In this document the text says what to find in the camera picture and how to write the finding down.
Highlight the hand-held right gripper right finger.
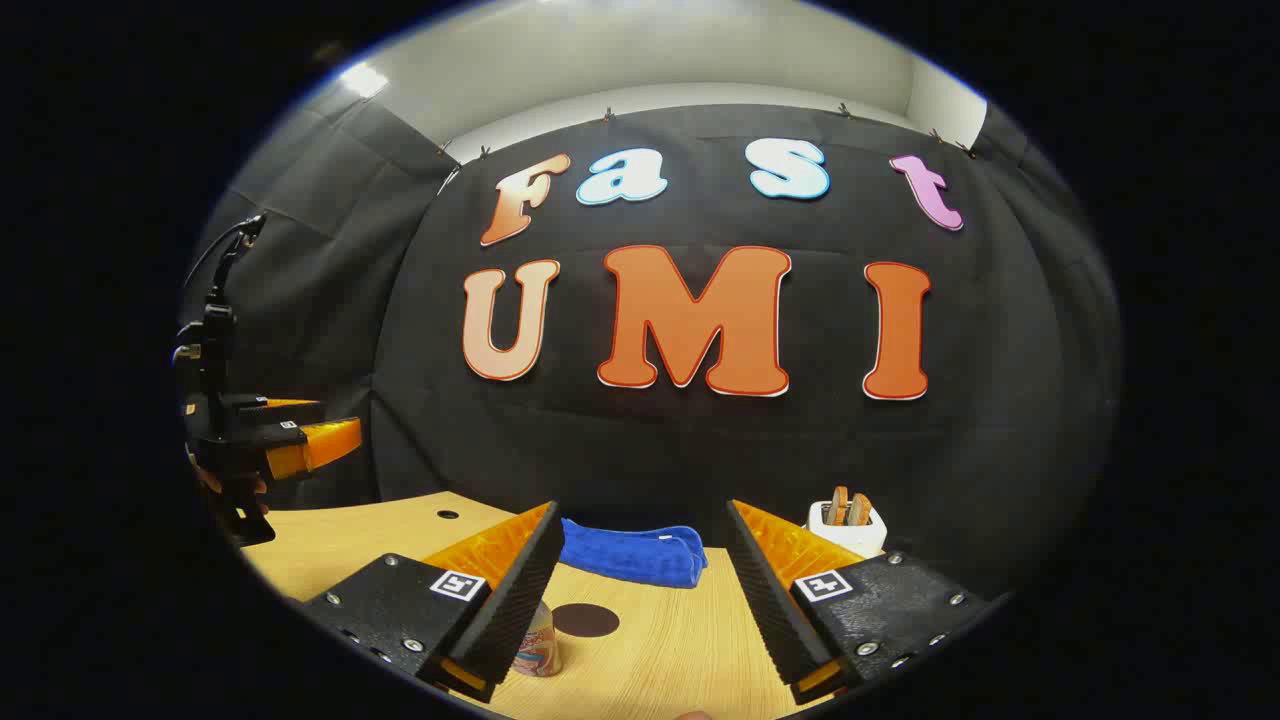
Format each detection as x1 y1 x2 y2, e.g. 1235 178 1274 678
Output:
725 498 1011 706

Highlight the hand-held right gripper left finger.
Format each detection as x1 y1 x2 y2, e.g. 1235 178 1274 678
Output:
300 500 566 704

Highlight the silver water bottle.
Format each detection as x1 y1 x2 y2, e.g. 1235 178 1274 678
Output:
512 600 563 679

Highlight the dark round coaster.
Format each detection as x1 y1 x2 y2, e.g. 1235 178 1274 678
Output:
552 603 621 639

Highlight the white toaster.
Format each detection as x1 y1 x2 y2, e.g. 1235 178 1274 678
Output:
807 500 889 559

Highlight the blue towel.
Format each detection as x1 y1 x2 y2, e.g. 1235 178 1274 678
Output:
558 518 709 589

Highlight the ceiling light panel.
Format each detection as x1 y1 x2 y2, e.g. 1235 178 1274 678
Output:
338 62 391 99

